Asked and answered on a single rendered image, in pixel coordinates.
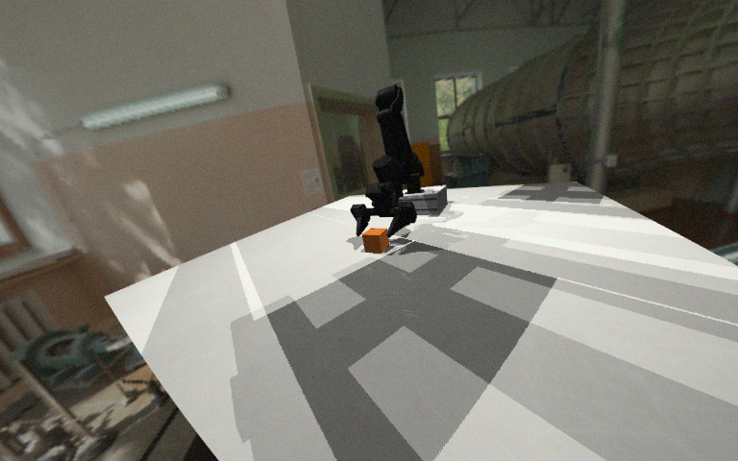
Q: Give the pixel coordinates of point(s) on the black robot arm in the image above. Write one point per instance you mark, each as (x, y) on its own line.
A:
(394, 169)

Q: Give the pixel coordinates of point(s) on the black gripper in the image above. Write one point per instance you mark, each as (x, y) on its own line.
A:
(402, 216)

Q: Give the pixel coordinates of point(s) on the brown block with dark square face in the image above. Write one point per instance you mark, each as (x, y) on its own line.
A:
(375, 241)

